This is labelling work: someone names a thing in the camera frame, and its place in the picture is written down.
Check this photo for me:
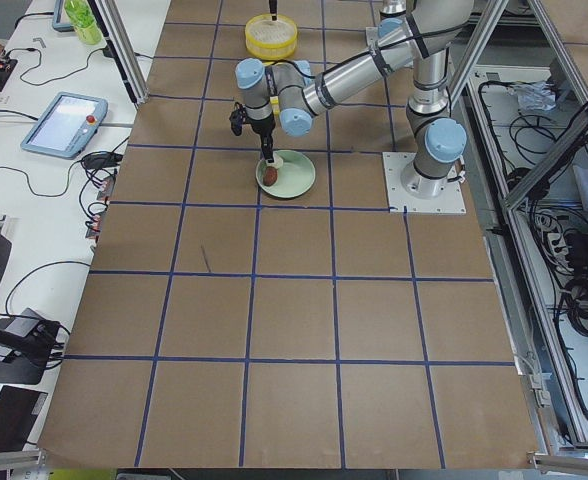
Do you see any green drink bottle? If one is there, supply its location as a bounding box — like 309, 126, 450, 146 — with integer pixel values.
64, 0, 102, 45

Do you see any aluminium frame post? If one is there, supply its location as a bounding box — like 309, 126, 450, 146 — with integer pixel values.
88, 0, 149, 107

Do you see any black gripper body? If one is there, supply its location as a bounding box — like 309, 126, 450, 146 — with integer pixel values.
253, 118, 275, 150

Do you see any black monitor stand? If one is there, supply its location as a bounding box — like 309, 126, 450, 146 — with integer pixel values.
0, 309, 61, 385

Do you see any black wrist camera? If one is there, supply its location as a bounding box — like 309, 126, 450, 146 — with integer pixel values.
229, 102, 247, 136

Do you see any white bun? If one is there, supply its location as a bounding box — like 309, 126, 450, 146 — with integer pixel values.
266, 158, 283, 169

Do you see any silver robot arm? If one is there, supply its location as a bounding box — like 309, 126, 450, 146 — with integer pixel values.
230, 1, 474, 199

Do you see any mint green plate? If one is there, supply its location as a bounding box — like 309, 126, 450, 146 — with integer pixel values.
255, 150, 316, 199

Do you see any brown bun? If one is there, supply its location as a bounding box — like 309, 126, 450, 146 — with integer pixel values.
262, 166, 278, 187

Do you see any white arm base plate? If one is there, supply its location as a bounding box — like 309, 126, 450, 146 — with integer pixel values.
382, 152, 467, 215

